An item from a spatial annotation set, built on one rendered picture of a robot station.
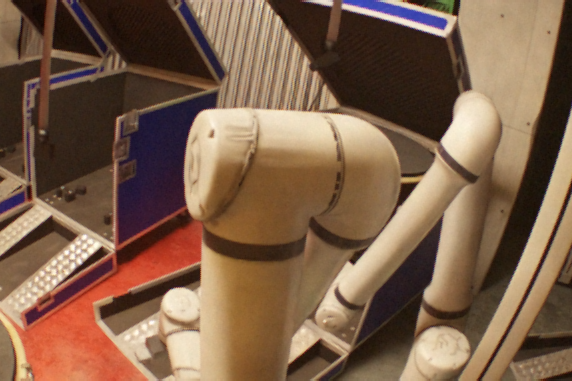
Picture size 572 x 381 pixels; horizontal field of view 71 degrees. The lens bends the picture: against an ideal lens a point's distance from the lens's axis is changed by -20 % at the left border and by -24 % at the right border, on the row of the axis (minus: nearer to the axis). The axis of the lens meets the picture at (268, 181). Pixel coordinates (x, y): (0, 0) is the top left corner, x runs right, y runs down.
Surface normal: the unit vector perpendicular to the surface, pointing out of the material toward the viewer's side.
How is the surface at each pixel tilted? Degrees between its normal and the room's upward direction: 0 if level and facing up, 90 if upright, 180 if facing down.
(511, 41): 90
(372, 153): 57
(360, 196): 100
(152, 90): 90
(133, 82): 90
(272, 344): 80
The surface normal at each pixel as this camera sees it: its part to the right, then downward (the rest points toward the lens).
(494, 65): -0.36, 0.32
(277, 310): 0.55, 0.26
